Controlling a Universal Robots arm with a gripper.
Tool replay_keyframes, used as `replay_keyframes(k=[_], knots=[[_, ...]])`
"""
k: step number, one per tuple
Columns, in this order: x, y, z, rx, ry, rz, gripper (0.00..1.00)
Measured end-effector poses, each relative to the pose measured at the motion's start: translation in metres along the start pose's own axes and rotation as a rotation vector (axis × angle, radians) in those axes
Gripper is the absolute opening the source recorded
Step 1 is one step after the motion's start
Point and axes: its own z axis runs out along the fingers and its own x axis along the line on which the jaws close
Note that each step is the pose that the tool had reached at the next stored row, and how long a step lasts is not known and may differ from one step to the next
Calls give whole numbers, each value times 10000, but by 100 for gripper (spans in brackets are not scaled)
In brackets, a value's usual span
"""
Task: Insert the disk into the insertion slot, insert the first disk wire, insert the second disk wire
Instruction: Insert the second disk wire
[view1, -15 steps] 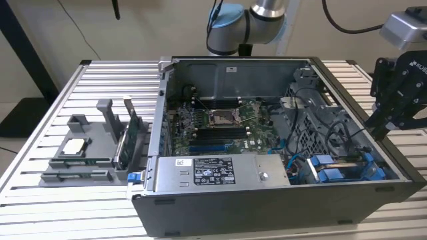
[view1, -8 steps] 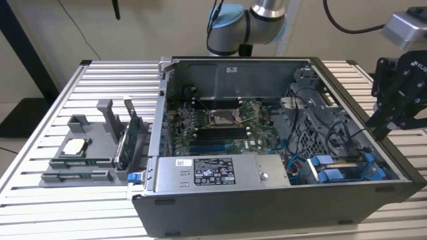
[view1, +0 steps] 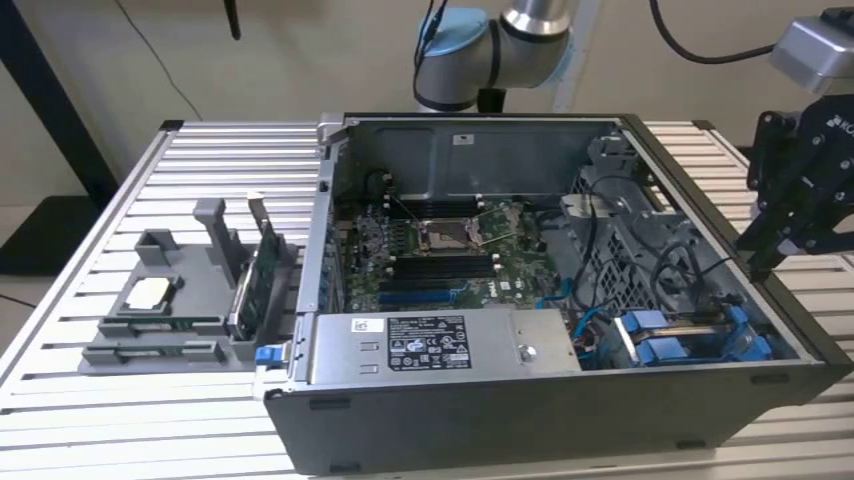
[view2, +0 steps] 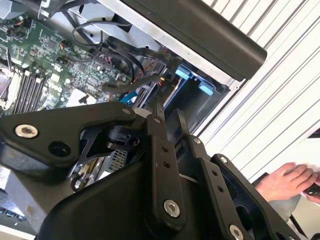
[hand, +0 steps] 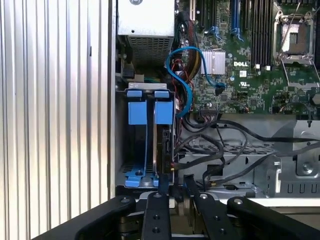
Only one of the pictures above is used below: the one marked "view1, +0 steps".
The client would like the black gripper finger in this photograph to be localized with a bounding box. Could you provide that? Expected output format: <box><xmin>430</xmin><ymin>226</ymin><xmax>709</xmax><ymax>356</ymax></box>
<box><xmin>776</xmin><ymin>169</ymin><xmax>854</xmax><ymax>257</ymax></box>
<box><xmin>732</xmin><ymin>167</ymin><xmax>825</xmax><ymax>282</ymax></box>

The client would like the blue disk carrier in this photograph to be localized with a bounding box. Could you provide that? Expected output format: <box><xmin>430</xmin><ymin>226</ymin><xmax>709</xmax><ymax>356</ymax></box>
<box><xmin>613</xmin><ymin>307</ymin><xmax>779</xmax><ymax>365</ymax></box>

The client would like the metal disk bay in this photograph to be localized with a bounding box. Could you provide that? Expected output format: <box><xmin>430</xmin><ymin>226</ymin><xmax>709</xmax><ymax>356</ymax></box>
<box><xmin>559</xmin><ymin>164</ymin><xmax>801</xmax><ymax>374</ymax></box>

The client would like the blue expansion slot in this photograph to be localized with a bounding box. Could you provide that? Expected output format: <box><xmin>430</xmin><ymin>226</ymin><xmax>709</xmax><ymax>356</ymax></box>
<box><xmin>377</xmin><ymin>293</ymin><xmax>469</xmax><ymax>308</ymax></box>

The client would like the metal socket cover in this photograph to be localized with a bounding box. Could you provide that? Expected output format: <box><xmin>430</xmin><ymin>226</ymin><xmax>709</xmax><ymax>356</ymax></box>
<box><xmin>473</xmin><ymin>202</ymin><xmax>529</xmax><ymax>241</ymax></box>

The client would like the green motherboard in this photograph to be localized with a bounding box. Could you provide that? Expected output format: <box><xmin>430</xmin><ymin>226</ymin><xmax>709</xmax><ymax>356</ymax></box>
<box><xmin>332</xmin><ymin>192</ymin><xmax>568</xmax><ymax>314</ymax></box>

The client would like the CPU socket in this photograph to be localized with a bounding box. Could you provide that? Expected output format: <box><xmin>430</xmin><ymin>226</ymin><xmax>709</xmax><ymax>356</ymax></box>
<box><xmin>413</xmin><ymin>215</ymin><xmax>482</xmax><ymax>255</ymax></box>

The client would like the thin metal locking lever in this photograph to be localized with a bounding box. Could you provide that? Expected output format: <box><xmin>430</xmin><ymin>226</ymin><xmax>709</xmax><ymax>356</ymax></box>
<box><xmin>389</xmin><ymin>194</ymin><xmax>425</xmax><ymax>225</ymax></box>

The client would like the black open PC case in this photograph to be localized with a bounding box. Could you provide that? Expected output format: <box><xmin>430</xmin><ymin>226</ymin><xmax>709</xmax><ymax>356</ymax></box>
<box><xmin>252</xmin><ymin>110</ymin><xmax>854</xmax><ymax>476</ymax></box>

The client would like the silver power supply unit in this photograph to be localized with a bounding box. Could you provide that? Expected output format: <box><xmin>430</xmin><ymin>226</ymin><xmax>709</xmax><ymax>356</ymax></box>
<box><xmin>309</xmin><ymin>307</ymin><xmax>580</xmax><ymax>386</ymax></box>

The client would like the green graphics card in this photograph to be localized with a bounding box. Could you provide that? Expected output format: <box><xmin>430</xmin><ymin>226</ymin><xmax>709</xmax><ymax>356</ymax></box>
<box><xmin>225</xmin><ymin>192</ymin><xmax>288</xmax><ymax>341</ymax></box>

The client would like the blue case latch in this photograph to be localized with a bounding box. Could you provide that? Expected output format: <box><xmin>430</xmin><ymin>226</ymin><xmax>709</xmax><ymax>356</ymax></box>
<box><xmin>252</xmin><ymin>345</ymin><xmax>285</xmax><ymax>375</ymax></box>

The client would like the grey parts rack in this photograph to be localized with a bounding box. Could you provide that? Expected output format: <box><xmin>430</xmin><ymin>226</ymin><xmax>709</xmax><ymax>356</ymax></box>
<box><xmin>77</xmin><ymin>197</ymin><xmax>308</xmax><ymax>376</ymax></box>

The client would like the black hanging device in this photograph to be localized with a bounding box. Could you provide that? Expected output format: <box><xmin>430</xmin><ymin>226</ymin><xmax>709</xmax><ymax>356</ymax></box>
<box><xmin>221</xmin><ymin>0</ymin><xmax>242</xmax><ymax>40</ymax></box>

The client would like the green RAM stick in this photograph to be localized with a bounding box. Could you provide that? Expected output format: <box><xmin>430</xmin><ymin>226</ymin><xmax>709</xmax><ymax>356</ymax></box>
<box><xmin>102</xmin><ymin>315</ymin><xmax>225</xmax><ymax>335</ymax></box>

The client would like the silver CPU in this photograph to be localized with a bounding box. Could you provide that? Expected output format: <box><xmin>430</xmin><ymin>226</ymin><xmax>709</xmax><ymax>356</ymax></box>
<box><xmin>117</xmin><ymin>276</ymin><xmax>181</xmax><ymax>314</ymax></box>

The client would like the black floor base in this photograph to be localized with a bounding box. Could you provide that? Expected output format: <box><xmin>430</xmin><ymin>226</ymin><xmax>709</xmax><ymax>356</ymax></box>
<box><xmin>0</xmin><ymin>197</ymin><xmax>101</xmax><ymax>276</ymax></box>

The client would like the black camera bracket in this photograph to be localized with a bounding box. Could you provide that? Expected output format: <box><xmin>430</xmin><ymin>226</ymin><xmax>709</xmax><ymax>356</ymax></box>
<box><xmin>744</xmin><ymin>108</ymin><xmax>801</xmax><ymax>196</ymax></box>

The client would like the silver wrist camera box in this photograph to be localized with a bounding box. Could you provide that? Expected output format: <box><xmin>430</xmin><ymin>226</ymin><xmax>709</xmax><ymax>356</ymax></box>
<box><xmin>765</xmin><ymin>15</ymin><xmax>854</xmax><ymax>96</ymax></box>

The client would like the thick black camera cable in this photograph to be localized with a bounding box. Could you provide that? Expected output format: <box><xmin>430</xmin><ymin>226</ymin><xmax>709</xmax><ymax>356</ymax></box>
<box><xmin>647</xmin><ymin>0</ymin><xmax>781</xmax><ymax>64</ymax></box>

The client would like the black disk wire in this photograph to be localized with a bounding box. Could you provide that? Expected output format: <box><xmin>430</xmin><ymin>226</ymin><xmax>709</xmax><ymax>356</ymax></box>
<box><xmin>572</xmin><ymin>172</ymin><xmax>668</xmax><ymax>301</ymax></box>

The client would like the blue disk wire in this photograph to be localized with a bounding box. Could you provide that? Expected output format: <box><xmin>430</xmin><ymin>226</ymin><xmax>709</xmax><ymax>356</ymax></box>
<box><xmin>540</xmin><ymin>279</ymin><xmax>612</xmax><ymax>359</ymax></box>

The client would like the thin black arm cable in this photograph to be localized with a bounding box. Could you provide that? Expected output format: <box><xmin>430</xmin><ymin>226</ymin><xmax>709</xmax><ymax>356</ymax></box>
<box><xmin>413</xmin><ymin>0</ymin><xmax>449</xmax><ymax>71</ymax></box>

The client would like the dark metal post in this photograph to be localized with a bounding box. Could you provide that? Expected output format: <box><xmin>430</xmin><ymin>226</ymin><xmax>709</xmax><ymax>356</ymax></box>
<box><xmin>0</xmin><ymin>0</ymin><xmax>125</xmax><ymax>206</ymax></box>

